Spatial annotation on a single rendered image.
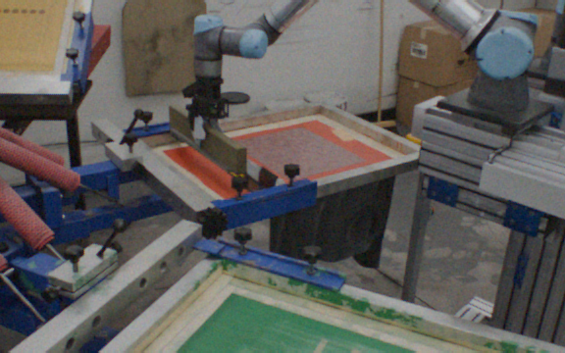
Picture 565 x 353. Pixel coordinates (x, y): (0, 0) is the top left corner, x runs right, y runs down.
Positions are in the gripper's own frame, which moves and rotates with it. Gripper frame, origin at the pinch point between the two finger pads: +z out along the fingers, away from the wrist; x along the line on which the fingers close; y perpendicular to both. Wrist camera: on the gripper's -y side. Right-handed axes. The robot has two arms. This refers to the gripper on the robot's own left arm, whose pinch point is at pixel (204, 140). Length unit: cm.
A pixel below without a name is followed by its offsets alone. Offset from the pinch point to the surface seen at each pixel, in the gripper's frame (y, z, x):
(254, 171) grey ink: 6.9, 9.6, 12.6
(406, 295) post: 13, 76, 81
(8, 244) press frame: 28, 1, -61
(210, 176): 3.4, 10.0, -0.1
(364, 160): 16, 10, 47
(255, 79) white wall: -200, 54, 148
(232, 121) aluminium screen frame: -25.6, 6.6, 24.8
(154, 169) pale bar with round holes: 8.2, 1.4, -19.3
